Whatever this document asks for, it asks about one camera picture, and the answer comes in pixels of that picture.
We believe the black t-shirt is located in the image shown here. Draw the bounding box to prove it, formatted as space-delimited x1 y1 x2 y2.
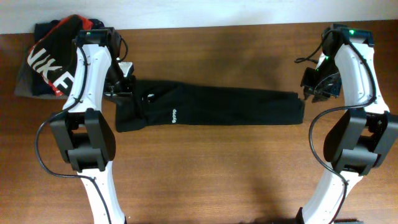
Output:
115 80 305 133

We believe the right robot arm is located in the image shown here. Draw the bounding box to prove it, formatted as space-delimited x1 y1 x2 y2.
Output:
294 24 397 223

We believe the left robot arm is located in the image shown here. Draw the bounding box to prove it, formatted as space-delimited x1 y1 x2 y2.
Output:
47 27 135 223

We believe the red folded shirt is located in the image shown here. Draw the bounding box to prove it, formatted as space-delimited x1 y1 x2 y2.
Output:
27 14 94 96

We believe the navy folded shirt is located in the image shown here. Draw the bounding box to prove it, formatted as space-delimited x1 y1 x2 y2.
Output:
31 19 104 96

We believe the grey folded shirt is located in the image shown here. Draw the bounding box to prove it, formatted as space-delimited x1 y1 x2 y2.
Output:
14 48 67 100

